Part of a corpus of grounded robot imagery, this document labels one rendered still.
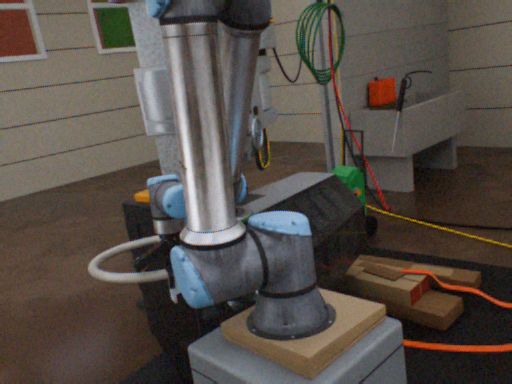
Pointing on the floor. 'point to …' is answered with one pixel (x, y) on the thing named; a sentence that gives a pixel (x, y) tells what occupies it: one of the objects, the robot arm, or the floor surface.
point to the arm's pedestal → (211, 357)
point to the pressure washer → (353, 177)
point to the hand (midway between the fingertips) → (172, 296)
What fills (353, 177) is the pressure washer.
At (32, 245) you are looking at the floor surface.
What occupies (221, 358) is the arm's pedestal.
